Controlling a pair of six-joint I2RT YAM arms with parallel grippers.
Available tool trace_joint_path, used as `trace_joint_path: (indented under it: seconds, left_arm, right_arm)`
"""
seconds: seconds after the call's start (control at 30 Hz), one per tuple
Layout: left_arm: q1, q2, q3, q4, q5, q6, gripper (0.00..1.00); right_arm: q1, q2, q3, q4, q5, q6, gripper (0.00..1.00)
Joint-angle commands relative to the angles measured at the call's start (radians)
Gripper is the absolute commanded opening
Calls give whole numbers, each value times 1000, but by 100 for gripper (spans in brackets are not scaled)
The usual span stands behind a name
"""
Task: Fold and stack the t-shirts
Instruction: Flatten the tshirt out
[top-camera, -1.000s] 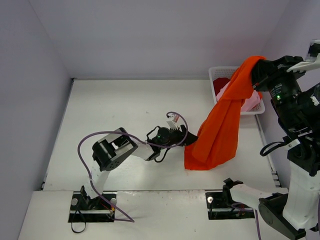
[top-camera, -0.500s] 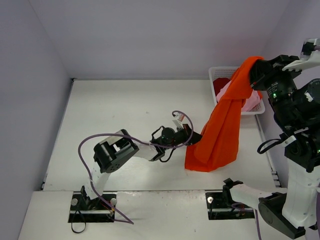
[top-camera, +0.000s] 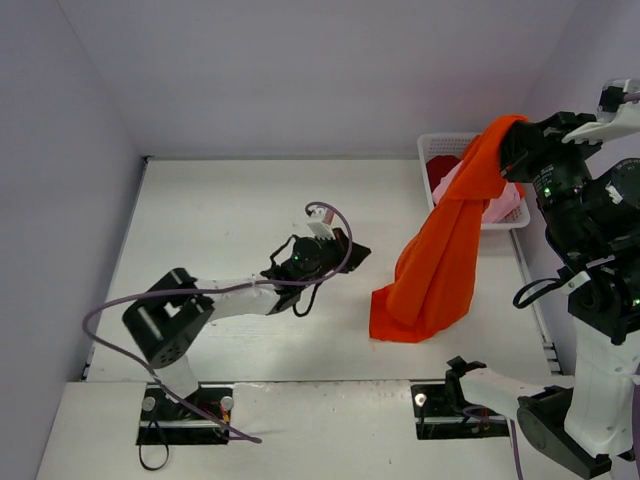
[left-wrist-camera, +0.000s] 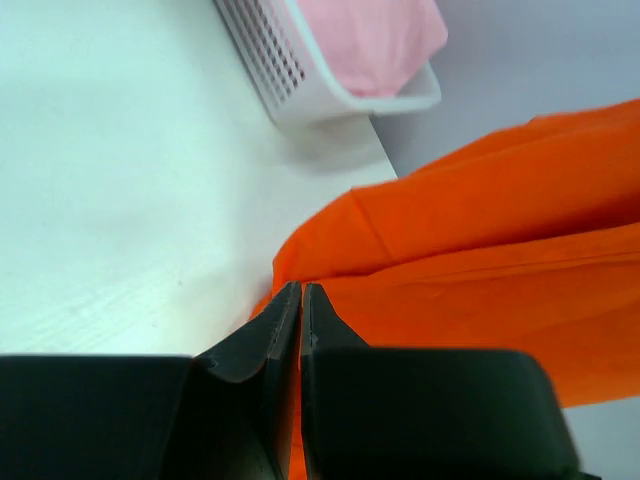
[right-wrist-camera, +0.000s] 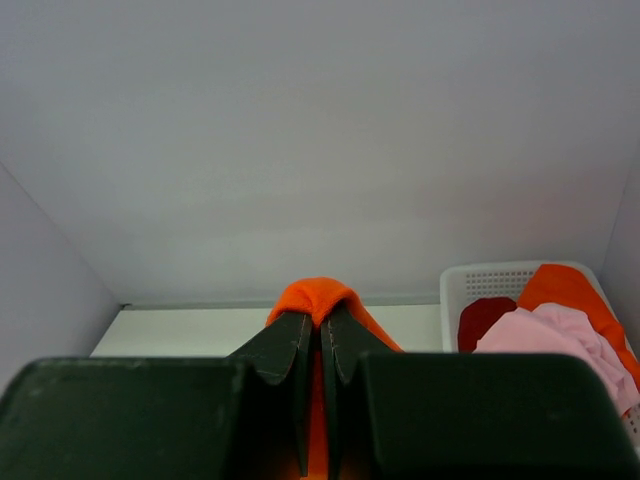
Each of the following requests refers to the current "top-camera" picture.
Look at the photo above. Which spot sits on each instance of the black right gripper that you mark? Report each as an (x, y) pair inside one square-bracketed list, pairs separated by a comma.
[(523, 148)]

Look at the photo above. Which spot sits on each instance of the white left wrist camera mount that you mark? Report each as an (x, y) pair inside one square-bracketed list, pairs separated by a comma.
[(320, 223)]

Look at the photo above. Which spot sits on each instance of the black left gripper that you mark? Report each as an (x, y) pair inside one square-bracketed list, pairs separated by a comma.
[(343, 249)]

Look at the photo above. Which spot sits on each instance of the dark red t shirt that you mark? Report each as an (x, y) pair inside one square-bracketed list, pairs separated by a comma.
[(438, 167)]

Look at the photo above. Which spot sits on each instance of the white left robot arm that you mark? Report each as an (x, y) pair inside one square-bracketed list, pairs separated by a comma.
[(165, 325)]

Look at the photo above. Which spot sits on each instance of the orange t shirt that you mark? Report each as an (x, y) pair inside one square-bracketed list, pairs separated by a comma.
[(435, 274), (520, 190)]

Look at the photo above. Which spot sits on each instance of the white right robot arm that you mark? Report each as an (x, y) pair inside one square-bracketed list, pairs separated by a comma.
[(592, 224)]

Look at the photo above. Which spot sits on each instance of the pink t shirt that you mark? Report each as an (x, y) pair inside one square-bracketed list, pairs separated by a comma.
[(498, 208)]

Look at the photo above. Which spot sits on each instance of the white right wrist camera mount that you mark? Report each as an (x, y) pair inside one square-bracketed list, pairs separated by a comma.
[(617, 115)]

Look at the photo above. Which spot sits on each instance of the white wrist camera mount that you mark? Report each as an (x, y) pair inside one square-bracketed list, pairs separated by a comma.
[(320, 223), (617, 115)]

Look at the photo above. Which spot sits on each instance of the white plastic basket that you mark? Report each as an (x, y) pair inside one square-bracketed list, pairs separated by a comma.
[(431, 145)]

